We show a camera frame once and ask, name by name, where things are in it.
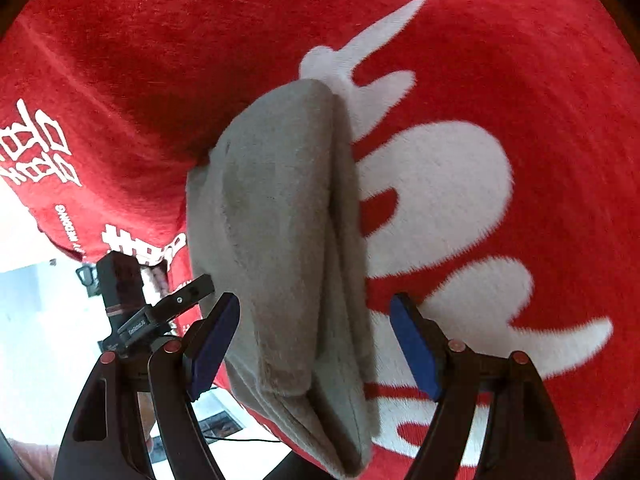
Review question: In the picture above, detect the red printed blanket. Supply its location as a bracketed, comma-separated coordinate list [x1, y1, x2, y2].
[0, 0, 640, 473]

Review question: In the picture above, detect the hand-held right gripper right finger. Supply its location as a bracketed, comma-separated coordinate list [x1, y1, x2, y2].
[390, 292, 577, 480]

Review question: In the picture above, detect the grey fleece garment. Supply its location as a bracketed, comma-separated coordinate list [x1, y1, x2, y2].
[186, 80, 381, 478]

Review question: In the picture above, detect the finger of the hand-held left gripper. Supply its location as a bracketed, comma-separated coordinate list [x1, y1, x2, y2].
[149, 274, 217, 322]

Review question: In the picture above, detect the black cable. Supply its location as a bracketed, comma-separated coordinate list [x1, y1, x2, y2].
[204, 436, 283, 445]

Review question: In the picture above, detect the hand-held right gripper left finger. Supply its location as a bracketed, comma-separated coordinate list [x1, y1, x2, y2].
[52, 291, 242, 480]

